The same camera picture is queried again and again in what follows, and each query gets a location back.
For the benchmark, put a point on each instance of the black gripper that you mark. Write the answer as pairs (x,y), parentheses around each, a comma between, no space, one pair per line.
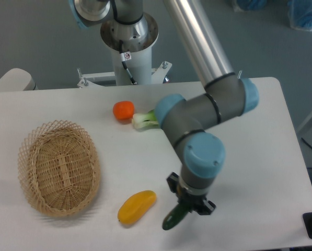
(195,198)

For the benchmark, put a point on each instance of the dark green cucumber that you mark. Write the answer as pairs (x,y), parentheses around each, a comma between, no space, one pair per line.
(175,216)

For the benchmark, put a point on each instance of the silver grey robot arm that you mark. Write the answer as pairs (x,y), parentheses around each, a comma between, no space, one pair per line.
(185,122)

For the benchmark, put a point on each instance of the woven wicker basket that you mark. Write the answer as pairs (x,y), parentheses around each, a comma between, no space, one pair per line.
(58,168)

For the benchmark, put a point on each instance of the yellow mango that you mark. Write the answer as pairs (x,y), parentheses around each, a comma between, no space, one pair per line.
(136,206)

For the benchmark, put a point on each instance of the green bok choy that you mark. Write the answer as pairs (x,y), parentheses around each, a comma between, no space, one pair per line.
(144,120)

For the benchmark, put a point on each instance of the orange tomato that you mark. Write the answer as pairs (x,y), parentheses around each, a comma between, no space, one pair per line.
(123,110)

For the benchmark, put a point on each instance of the blue plastic bag left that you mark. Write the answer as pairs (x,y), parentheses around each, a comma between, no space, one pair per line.
(248,5)

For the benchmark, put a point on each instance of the blue plastic bag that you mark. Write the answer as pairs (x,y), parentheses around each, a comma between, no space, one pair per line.
(300,15)
(248,5)

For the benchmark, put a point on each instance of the white chair back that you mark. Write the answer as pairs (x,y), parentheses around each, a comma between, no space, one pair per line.
(17,80)

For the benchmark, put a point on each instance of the blue plastic bag right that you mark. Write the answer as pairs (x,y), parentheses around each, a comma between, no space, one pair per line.
(300,15)

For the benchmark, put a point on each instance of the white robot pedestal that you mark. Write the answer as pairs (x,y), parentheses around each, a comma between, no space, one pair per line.
(130,48)

